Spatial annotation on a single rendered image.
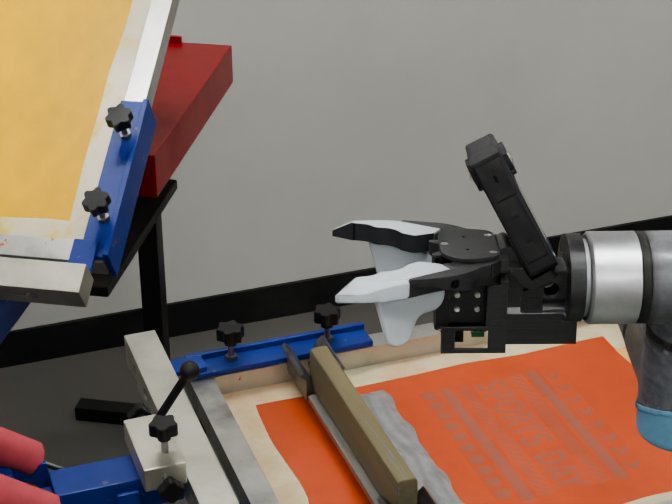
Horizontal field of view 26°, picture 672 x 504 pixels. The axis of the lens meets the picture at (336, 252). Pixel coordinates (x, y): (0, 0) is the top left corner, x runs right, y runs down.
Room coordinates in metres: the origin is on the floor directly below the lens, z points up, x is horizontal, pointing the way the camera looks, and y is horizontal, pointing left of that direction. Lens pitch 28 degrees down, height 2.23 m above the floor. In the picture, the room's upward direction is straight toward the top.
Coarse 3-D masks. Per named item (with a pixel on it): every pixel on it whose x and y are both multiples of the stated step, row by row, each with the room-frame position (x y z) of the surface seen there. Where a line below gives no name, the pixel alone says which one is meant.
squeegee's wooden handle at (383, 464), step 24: (312, 360) 1.87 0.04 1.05; (336, 360) 1.85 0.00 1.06; (312, 384) 1.87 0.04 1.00; (336, 384) 1.78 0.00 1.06; (336, 408) 1.76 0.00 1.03; (360, 408) 1.72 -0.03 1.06; (360, 432) 1.67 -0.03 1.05; (384, 432) 1.66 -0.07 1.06; (360, 456) 1.67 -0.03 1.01; (384, 456) 1.60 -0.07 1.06; (384, 480) 1.59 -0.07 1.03; (408, 480) 1.55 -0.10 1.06
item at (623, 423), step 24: (624, 432) 1.81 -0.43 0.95; (432, 456) 1.75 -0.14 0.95; (456, 456) 1.75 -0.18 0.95; (648, 456) 1.75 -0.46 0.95; (312, 480) 1.69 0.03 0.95; (336, 480) 1.69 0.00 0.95; (456, 480) 1.69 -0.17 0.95; (480, 480) 1.69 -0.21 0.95; (624, 480) 1.69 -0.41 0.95; (648, 480) 1.69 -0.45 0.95
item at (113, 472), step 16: (96, 464) 1.61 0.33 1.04; (112, 464) 1.61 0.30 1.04; (128, 464) 1.61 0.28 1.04; (64, 480) 1.57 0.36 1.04; (80, 480) 1.57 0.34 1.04; (96, 480) 1.57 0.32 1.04; (112, 480) 1.57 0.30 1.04; (128, 480) 1.57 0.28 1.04; (64, 496) 1.54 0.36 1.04; (80, 496) 1.55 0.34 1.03; (96, 496) 1.56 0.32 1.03; (112, 496) 1.56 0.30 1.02; (144, 496) 1.58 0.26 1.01
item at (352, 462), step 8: (312, 400) 1.83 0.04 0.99; (320, 408) 1.81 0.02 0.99; (320, 416) 1.79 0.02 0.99; (328, 416) 1.79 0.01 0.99; (328, 424) 1.77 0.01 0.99; (328, 432) 1.76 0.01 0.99; (336, 432) 1.75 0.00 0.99; (336, 440) 1.73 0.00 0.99; (344, 440) 1.73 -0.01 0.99; (344, 448) 1.71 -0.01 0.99; (344, 456) 1.70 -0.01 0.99; (352, 456) 1.69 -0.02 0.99; (352, 464) 1.67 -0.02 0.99; (352, 472) 1.66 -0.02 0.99; (360, 472) 1.65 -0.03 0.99; (360, 480) 1.64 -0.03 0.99; (368, 480) 1.63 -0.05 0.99; (368, 488) 1.62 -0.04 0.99; (368, 496) 1.61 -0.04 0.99; (376, 496) 1.60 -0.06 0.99
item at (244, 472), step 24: (432, 336) 2.03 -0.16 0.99; (360, 360) 1.99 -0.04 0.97; (384, 360) 2.00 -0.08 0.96; (192, 384) 1.88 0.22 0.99; (216, 384) 1.88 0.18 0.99; (240, 384) 1.92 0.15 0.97; (264, 384) 1.93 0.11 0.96; (216, 408) 1.82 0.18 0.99; (216, 432) 1.76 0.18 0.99; (240, 432) 1.76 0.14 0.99; (240, 456) 1.70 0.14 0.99; (240, 480) 1.64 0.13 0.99; (264, 480) 1.64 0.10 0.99
